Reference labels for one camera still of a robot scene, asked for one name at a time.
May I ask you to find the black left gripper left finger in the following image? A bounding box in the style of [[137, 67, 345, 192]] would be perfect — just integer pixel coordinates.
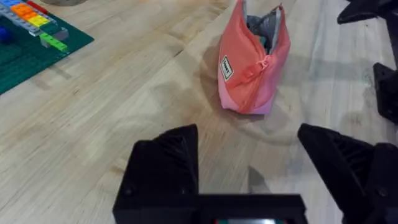
[[113, 123, 200, 224]]

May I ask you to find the pink zip bag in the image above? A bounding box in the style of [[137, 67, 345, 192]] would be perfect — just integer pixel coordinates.
[[216, 0, 292, 115]]

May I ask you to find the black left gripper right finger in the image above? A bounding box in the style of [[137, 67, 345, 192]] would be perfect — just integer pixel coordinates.
[[297, 123, 398, 224]]

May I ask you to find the grey round object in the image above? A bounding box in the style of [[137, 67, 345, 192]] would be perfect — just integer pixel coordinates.
[[40, 0, 89, 7]]

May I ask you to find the green board with toy blocks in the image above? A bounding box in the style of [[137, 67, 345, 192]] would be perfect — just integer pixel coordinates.
[[0, 0, 95, 95]]

